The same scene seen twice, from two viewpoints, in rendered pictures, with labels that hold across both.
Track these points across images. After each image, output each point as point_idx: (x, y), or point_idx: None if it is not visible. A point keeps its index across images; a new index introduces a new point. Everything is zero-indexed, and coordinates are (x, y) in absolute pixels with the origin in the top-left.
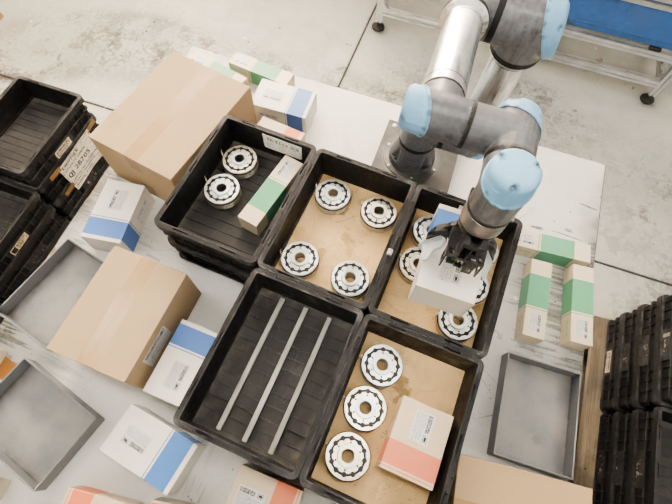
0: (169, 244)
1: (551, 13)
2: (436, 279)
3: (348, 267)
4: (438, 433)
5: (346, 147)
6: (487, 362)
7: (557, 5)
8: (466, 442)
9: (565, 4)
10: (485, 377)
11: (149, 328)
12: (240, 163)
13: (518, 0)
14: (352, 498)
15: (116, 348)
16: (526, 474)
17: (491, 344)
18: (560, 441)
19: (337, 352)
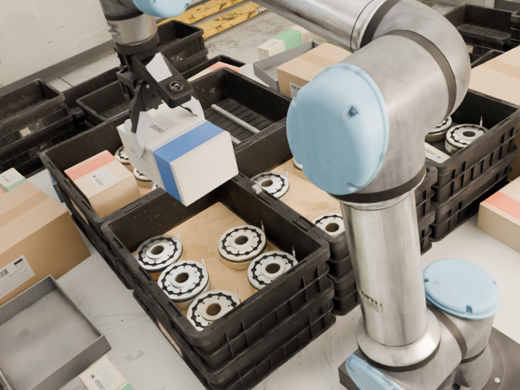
0: None
1: (321, 73)
2: (159, 111)
3: (278, 186)
4: (88, 185)
5: (510, 301)
6: (118, 330)
7: (329, 75)
8: (80, 276)
9: (326, 84)
10: (107, 319)
11: (307, 77)
12: (460, 133)
13: (370, 43)
14: (110, 152)
15: (303, 65)
16: (9, 245)
17: (129, 343)
18: (1, 354)
19: None
